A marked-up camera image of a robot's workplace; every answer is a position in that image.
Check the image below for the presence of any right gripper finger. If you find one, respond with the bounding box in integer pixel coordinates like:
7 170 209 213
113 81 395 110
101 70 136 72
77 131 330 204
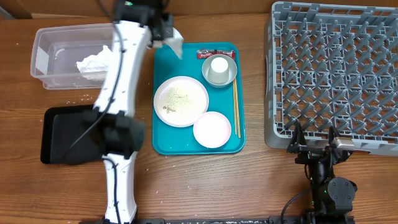
328 126 341 146
287 120 307 153

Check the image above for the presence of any red sauce packet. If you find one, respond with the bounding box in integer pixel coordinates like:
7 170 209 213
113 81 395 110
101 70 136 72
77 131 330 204
197 49 236 60

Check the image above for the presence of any white napkin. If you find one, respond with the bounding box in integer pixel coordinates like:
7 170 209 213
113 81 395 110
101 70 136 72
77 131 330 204
152 28 184 60
76 45 112 81

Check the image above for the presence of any white cup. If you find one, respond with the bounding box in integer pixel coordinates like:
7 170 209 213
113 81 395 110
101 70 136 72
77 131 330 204
208 57 229 85

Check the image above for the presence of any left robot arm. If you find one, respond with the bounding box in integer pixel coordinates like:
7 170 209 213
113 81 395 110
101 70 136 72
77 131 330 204
82 0 177 223

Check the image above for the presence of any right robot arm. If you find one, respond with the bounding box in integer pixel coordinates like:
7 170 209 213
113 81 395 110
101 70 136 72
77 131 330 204
280 121 358 224

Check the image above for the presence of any grey dishwasher rack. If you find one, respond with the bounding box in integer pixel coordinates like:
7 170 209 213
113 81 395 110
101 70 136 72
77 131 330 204
264 1 397 156

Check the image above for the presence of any small pink plate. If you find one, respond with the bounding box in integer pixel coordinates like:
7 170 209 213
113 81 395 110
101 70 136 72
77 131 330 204
193 111 231 149

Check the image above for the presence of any large white plate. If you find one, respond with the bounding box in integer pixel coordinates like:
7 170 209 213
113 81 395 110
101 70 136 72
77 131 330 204
154 76 210 128

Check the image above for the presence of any wooden chopstick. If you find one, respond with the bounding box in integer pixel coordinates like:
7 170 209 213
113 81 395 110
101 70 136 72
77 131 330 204
233 79 239 136
233 78 241 138

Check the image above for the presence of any grey bowl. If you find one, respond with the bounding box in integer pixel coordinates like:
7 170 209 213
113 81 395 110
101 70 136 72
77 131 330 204
201 55 238 88

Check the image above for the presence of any clear plastic bin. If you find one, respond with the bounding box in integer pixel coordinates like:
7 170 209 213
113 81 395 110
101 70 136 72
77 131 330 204
30 23 114 90

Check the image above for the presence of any teal serving tray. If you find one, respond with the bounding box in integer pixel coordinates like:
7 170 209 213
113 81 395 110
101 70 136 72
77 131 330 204
152 42 246 156

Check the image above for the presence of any black tray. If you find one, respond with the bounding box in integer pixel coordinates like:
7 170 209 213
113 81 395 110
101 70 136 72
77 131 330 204
40 105 102 165

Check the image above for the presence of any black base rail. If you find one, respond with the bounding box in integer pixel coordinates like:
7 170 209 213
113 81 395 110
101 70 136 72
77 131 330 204
79 215 355 224

